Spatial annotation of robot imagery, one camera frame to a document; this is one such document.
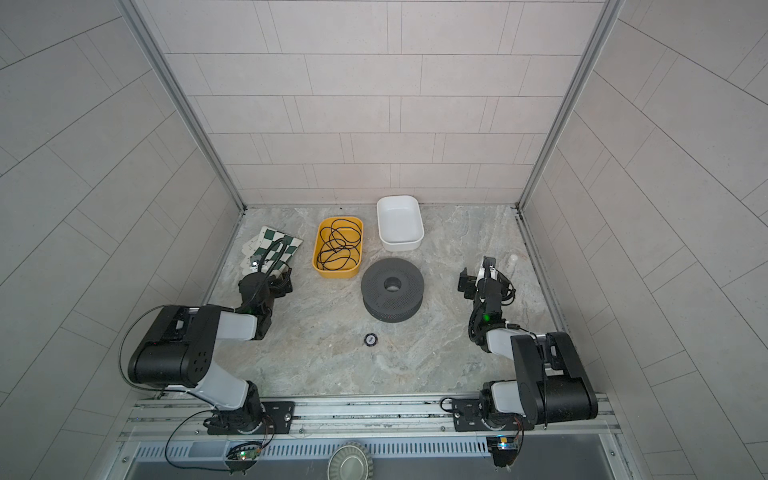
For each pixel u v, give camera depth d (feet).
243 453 2.11
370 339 2.76
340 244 3.44
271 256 3.25
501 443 2.26
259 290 2.23
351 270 3.04
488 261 2.48
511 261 3.05
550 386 1.37
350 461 2.15
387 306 2.78
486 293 2.15
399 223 3.63
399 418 2.37
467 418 2.33
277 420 2.32
